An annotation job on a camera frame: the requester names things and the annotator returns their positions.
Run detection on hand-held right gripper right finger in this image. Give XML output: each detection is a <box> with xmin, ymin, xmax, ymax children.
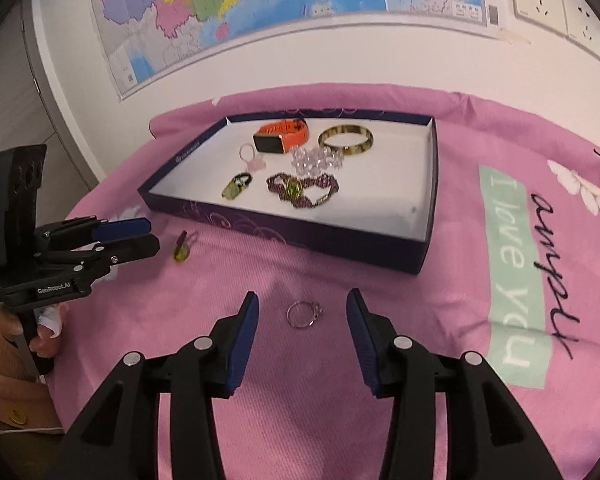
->
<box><xmin>346</xmin><ymin>288</ymin><xmax>563</xmax><ymax>480</ymax></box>

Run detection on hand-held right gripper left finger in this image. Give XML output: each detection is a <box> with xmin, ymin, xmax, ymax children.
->
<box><xmin>55</xmin><ymin>291</ymin><xmax>261</xmax><ymax>480</ymax></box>

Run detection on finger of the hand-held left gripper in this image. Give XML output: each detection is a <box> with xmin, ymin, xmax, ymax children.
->
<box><xmin>36</xmin><ymin>216</ymin><xmax>152</xmax><ymax>244</ymax></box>
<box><xmin>49</xmin><ymin>233</ymin><xmax>161</xmax><ymax>274</ymax></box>

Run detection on red cord green pendant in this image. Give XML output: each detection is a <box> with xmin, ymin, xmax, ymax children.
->
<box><xmin>172</xmin><ymin>230</ymin><xmax>199</xmax><ymax>263</ymax></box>

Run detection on silver ring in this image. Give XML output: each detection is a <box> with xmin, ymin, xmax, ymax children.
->
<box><xmin>286</xmin><ymin>301</ymin><xmax>325</xmax><ymax>331</ymax></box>

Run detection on dark blue cardboard box tray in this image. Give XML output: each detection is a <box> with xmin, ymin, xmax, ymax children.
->
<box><xmin>137</xmin><ymin>109</ymin><xmax>439</xmax><ymax>276</ymax></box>

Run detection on pink cord charm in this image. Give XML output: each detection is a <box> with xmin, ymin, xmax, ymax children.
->
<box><xmin>238</xmin><ymin>142</ymin><xmax>266</xmax><ymax>170</ymax></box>

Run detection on garnet bead bracelet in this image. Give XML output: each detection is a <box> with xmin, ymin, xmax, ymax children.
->
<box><xmin>266</xmin><ymin>172</ymin><xmax>340</xmax><ymax>210</ymax></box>

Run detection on clear crystal bead bracelet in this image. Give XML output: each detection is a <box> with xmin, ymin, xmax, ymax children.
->
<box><xmin>290</xmin><ymin>146</ymin><xmax>343</xmax><ymax>178</ymax></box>

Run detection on person's left hand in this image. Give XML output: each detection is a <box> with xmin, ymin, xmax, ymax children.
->
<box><xmin>0</xmin><ymin>303</ymin><xmax>66</xmax><ymax>359</ymax></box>

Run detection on grey cabinet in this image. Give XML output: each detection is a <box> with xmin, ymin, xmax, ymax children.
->
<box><xmin>0</xmin><ymin>0</ymin><xmax>106</xmax><ymax>211</ymax></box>

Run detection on pink floral blanket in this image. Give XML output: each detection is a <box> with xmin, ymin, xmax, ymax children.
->
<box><xmin>45</xmin><ymin>84</ymin><xmax>600</xmax><ymax>480</ymax></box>

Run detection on orange smartwatch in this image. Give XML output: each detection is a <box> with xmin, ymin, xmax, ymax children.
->
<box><xmin>252</xmin><ymin>117</ymin><xmax>311</xmax><ymax>156</ymax></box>

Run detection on tortoiseshell bangle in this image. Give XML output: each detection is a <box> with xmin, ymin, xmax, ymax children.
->
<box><xmin>318</xmin><ymin>125</ymin><xmax>374</xmax><ymax>157</ymax></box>

